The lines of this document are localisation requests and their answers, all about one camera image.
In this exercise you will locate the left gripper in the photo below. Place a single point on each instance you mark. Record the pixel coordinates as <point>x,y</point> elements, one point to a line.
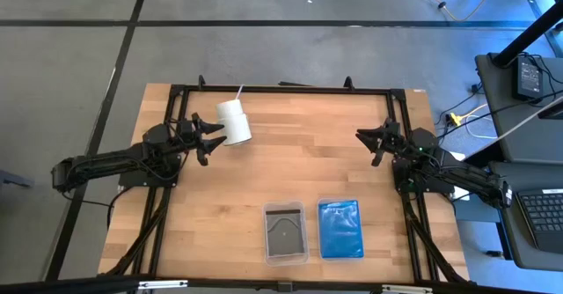
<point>187,133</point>

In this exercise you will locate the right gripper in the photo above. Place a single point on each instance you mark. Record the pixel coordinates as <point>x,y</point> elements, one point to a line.
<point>398,135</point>

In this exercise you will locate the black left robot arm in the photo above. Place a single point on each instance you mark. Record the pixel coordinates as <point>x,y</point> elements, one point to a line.
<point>110,159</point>

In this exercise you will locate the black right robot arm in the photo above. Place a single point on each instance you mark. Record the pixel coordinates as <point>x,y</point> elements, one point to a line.
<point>466,175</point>

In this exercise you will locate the white cylinder with rod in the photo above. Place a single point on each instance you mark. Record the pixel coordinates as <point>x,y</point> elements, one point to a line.
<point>235,129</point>

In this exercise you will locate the yellow connector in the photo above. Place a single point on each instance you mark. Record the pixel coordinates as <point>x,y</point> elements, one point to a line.
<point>454,119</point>

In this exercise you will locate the clear plastic bin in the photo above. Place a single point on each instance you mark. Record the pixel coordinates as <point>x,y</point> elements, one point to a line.
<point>286,204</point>
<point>318,203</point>

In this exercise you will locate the white box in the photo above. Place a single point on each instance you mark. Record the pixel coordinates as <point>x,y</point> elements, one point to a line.
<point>462,195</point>

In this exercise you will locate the short black pole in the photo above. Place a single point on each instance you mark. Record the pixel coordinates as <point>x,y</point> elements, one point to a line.
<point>488,153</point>

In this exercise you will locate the grey desk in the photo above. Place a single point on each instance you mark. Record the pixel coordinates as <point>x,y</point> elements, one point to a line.
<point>497,91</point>
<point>514,241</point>

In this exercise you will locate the black power adapter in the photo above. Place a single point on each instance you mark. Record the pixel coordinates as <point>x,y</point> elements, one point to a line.
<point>528,78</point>

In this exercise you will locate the small grey clamp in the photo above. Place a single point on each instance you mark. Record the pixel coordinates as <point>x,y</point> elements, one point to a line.
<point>285,286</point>

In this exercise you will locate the black keyboard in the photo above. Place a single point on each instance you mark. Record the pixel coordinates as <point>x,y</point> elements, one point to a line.
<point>543,215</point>

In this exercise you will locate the long black pole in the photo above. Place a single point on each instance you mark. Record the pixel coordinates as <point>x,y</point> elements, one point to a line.
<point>528,34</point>

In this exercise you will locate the black beam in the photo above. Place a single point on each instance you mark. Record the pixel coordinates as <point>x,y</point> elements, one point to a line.
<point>66,285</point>

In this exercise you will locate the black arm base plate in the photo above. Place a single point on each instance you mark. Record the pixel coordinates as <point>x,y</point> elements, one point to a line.
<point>398,175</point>
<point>132,180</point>

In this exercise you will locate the black metal table frame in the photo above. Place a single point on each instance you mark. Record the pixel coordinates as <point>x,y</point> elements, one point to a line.
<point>308,90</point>

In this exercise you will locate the silver bracket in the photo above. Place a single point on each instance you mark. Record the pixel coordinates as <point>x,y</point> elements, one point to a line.
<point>407,289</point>
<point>163,284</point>

